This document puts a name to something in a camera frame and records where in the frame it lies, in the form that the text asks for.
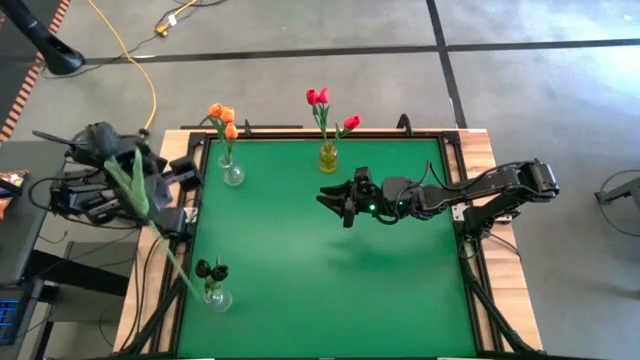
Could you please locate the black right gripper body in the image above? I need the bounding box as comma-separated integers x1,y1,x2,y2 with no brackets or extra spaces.
342,167,386,229

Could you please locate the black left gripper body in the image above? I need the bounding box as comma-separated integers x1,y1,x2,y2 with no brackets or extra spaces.
32,121,123,166

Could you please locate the red artificial tulip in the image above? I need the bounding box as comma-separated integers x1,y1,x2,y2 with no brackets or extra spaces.
332,114,362,149
306,88,329,146
317,86,332,146

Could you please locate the yellow glass vase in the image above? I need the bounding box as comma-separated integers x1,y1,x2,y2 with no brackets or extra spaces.
318,142,339,174

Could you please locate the tall ribbed clear glass vase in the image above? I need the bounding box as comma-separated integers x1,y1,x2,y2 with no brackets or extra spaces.
218,153,246,187

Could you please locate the small round clear glass vase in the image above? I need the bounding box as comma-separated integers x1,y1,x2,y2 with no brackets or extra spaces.
203,288,235,314

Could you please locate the colourful snack bag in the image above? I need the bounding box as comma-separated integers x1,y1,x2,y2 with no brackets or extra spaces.
0,168,30,222

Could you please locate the green table mat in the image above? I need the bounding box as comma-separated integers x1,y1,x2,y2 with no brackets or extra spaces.
177,138,477,357

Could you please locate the black floor mat striped edge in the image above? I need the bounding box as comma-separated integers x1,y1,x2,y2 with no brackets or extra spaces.
0,0,72,144

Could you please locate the grey desk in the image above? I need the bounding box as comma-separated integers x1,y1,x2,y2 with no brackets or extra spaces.
0,141,71,287

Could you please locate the black desk base bar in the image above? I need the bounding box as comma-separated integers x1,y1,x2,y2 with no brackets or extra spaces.
22,248,130,297

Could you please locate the backlit keyboard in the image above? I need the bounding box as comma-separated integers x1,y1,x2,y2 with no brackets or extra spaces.
0,285,45,347

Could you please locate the black stand leg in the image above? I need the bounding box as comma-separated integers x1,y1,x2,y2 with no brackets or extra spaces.
593,175,640,207

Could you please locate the black floor stand post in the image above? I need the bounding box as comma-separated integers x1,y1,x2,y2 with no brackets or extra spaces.
0,0,86,76

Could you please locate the yellow power cable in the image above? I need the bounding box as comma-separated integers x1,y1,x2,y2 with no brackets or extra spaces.
87,0,159,136

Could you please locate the yellow cord with white tag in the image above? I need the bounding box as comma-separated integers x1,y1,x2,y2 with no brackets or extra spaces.
154,0,201,37

